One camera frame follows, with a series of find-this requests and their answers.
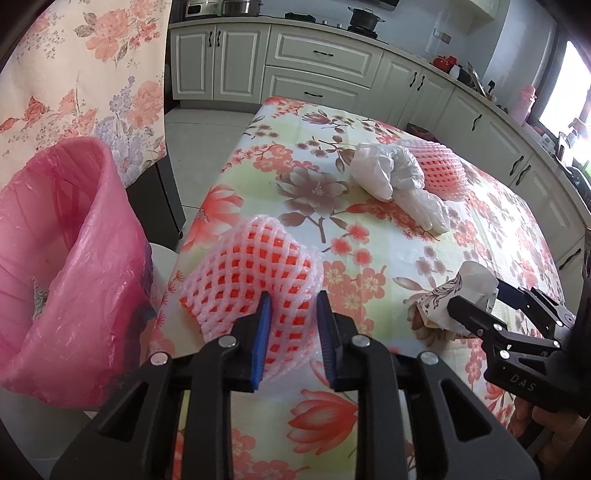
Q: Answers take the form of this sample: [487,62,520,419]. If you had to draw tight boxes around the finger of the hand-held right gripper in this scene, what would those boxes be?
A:
[496,277,576,333]
[447,295,509,348]

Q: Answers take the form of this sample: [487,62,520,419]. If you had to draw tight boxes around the pink bin bag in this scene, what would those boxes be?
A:
[0,137,153,409]

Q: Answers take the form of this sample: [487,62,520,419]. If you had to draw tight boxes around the gas stove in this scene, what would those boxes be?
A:
[284,11,379,38]

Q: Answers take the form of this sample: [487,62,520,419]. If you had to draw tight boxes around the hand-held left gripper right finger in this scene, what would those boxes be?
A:
[315,292,541,480]

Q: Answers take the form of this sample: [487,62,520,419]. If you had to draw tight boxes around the black cooking pot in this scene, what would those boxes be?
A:
[347,6,386,29]

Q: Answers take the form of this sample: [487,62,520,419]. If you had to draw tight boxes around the white plastic bag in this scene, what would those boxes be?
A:
[348,142,451,232]

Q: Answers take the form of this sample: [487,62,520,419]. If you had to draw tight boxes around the large pink foam fruit net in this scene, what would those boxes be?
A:
[402,140,467,201]

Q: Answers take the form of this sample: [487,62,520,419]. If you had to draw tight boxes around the white rice cooker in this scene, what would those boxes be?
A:
[185,0,222,17]

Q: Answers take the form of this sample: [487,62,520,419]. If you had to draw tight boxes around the small pink foam fruit net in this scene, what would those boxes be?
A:
[178,215,331,384]

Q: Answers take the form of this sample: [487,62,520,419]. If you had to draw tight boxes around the person's right hand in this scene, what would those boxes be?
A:
[512,398,591,468]

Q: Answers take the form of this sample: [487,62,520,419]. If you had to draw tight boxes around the floral tablecloth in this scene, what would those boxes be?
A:
[150,96,571,480]

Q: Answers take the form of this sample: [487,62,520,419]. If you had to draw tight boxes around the steel pressure cooker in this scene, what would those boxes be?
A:
[221,0,264,17]

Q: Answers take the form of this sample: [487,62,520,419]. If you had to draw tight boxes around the patterned paper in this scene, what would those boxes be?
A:
[406,261,500,342]

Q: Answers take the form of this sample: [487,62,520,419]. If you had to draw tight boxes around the window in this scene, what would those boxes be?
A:
[538,39,591,134]

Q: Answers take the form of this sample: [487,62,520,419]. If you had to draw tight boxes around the dark furniture piece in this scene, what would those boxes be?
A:
[127,159,185,252]

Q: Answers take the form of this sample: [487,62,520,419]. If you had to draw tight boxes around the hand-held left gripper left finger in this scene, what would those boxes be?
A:
[50,293,274,480]

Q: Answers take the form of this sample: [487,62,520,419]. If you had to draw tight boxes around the pink thermos jug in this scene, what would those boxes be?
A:
[516,84,539,125]

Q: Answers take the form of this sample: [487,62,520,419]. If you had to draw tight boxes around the white kitchen cabinets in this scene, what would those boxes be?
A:
[167,16,591,278]

